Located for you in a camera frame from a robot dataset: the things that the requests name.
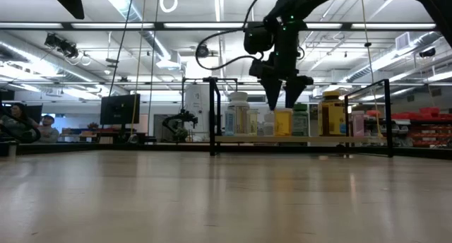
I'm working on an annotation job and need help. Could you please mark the gray storage bins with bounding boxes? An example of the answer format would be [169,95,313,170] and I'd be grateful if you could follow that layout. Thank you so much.
[363,114,412,138]

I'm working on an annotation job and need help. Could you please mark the white hanging ring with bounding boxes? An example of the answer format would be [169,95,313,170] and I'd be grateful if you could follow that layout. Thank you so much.
[159,0,179,14]

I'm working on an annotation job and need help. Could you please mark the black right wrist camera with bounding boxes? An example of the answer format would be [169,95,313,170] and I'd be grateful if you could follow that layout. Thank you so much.
[243,21,275,56]

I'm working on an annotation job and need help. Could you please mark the black monitor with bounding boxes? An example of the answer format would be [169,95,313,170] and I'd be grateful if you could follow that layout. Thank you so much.
[100,93,141,131]

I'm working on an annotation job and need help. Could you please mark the red storage bins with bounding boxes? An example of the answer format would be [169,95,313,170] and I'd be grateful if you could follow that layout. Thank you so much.
[367,107,452,148]

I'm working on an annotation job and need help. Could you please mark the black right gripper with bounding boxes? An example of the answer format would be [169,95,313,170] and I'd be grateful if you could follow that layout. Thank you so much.
[249,22,314,111]

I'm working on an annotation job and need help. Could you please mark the round black ceiling camera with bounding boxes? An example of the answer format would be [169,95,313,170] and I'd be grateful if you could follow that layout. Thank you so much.
[196,43,210,59]

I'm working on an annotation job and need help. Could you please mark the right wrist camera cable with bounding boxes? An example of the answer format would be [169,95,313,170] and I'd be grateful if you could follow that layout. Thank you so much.
[195,0,275,71]

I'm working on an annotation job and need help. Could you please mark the white cabinet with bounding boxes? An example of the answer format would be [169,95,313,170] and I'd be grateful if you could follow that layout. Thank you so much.
[184,84,210,140]

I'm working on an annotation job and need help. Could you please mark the black ceiling camera rig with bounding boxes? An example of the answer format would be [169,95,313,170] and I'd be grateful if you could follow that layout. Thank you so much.
[44,32,79,59]

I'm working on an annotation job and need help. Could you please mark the large white medicine bottle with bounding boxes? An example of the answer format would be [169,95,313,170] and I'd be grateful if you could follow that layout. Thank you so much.
[225,90,250,137]

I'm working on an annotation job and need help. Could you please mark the small potted plant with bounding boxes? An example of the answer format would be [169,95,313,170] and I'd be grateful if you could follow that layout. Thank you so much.
[175,127,190,142]

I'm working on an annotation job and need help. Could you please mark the amber bottle yellow cap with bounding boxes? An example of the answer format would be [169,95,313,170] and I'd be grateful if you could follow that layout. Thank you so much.
[317,90,347,137]

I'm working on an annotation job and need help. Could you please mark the green medicine bottle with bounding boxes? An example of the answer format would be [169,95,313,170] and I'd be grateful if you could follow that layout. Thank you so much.
[292,103,310,137]

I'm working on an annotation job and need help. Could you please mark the pale hanging cord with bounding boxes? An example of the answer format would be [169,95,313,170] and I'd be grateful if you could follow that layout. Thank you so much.
[359,0,386,138]

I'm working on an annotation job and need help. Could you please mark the yellow-green pill vial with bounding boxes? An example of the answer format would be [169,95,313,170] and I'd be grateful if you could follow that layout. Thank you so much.
[246,108,258,137]

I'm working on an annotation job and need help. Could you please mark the black hanging cable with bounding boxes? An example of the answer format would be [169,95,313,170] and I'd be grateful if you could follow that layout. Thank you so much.
[107,0,136,97]
[146,0,161,124]

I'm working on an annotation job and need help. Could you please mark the black overhead light rail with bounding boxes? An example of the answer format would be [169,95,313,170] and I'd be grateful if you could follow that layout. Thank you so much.
[0,21,437,32]

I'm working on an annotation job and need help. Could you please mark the small white medicine bottle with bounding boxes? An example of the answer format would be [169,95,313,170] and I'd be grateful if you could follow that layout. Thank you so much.
[263,112,276,137]

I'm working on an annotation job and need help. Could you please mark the pink pill vial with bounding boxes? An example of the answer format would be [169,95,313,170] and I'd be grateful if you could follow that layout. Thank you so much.
[350,110,365,137]

